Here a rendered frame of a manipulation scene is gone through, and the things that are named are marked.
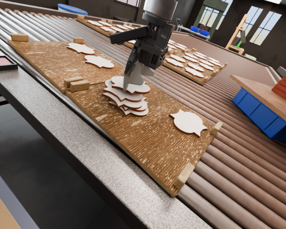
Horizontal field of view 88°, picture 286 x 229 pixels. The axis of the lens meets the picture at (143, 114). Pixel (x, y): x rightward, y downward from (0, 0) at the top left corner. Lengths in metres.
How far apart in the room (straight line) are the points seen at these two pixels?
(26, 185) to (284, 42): 10.77
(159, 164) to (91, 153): 0.15
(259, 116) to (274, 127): 0.08
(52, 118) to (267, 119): 0.82
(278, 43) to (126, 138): 10.45
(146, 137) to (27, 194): 1.10
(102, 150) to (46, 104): 0.21
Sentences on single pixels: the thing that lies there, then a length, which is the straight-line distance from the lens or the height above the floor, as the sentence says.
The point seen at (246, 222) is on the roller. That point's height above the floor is 0.91.
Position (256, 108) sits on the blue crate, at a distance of 0.89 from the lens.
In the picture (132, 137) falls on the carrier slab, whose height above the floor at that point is 0.94.
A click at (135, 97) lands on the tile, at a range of 0.47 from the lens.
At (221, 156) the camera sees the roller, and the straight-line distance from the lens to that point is 0.53.
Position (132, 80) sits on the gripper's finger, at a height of 1.03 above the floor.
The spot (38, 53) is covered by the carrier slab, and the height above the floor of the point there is 0.94.
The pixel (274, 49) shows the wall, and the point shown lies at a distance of 10.65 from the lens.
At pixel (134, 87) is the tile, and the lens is 0.49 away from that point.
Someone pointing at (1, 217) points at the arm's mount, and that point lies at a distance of 0.32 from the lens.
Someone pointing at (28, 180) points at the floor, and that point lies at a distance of 1.42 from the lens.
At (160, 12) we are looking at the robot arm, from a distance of 0.42.
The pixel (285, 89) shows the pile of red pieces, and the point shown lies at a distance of 1.06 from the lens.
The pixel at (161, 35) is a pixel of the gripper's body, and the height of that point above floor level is 1.16.
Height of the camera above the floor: 1.20
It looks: 35 degrees down
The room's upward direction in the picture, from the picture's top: 21 degrees clockwise
